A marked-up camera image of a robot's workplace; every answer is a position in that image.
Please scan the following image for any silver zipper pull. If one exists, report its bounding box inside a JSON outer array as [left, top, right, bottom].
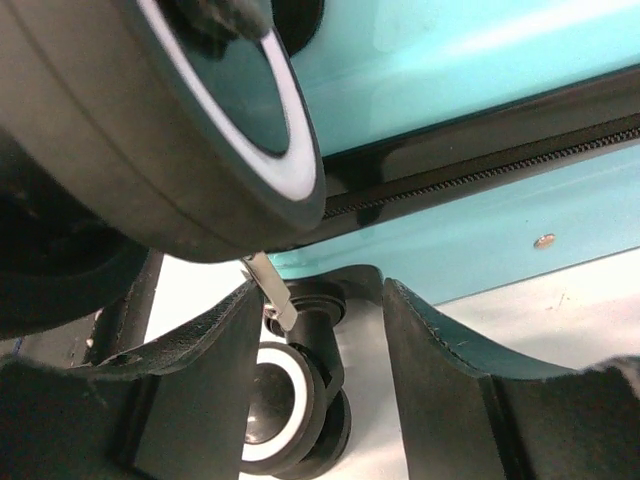
[[241, 252, 298, 332]]

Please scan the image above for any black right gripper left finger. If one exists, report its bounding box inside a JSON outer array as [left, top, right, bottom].
[[1, 282, 263, 479]]

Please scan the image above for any pink and teal kids suitcase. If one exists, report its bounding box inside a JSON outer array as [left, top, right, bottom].
[[1, 1, 639, 479]]

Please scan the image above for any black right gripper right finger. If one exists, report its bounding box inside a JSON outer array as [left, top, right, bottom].
[[383, 279, 639, 479]]

